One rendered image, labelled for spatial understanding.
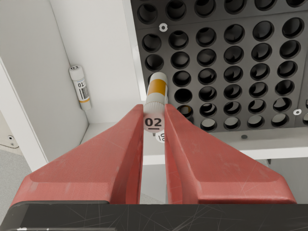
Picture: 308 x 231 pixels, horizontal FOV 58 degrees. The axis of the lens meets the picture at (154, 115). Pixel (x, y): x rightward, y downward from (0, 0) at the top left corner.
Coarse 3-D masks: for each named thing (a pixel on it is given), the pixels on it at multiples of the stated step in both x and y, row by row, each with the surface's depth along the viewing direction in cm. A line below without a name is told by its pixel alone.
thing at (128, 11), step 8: (128, 0) 22; (128, 8) 22; (128, 16) 23; (128, 24) 23; (128, 32) 24; (136, 40) 24; (136, 48) 24; (136, 56) 25; (136, 64) 25; (136, 72) 26; (144, 88) 26; (144, 96) 27
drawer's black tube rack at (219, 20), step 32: (160, 0) 17; (192, 0) 17; (224, 0) 17; (256, 0) 19; (288, 0) 19; (192, 32) 18; (224, 32) 18; (256, 32) 21; (288, 32) 20; (160, 64) 23; (192, 64) 19; (224, 64) 19; (256, 64) 19; (288, 64) 22; (192, 96) 21; (224, 96) 20; (256, 96) 20; (288, 96) 20; (224, 128) 22; (256, 128) 22
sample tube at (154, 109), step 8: (160, 72) 16; (152, 80) 16; (160, 80) 15; (152, 88) 15; (160, 88) 15; (152, 96) 14; (160, 96) 14; (152, 104) 13; (160, 104) 13; (144, 112) 13; (152, 112) 13; (160, 112) 13; (144, 120) 13; (152, 120) 13; (160, 120) 13; (144, 128) 13; (152, 128) 13; (160, 128) 13
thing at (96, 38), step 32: (64, 0) 24; (96, 0) 23; (64, 32) 25; (96, 32) 25; (96, 64) 27; (128, 64) 26; (96, 96) 29; (128, 96) 28; (96, 128) 30; (288, 128) 26; (160, 160) 25
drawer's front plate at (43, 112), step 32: (0, 0) 17; (32, 0) 21; (0, 32) 17; (32, 32) 21; (0, 64) 17; (32, 64) 20; (64, 64) 26; (0, 96) 18; (32, 96) 20; (64, 96) 25; (32, 128) 20; (64, 128) 25; (32, 160) 22
